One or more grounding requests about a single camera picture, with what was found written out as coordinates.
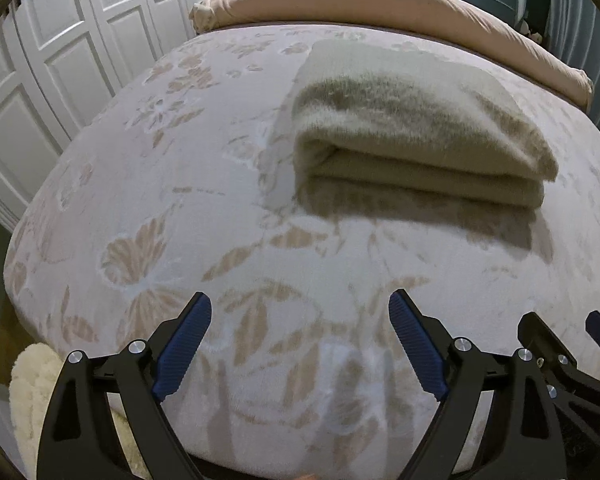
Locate bed with floral cover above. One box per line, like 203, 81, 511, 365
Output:
2, 22, 600, 477

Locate grey-blue curtain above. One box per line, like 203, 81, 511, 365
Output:
547, 0, 600, 147

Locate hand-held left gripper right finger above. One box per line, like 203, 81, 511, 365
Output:
387, 288, 567, 480

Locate beige fluffy towel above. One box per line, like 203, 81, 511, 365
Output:
290, 38, 561, 212

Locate white fluffy rug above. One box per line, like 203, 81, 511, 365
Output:
8, 342, 147, 480

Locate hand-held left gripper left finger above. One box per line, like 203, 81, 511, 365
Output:
36, 291, 214, 480

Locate white panelled wardrobe doors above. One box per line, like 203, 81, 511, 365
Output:
0, 0, 216, 232

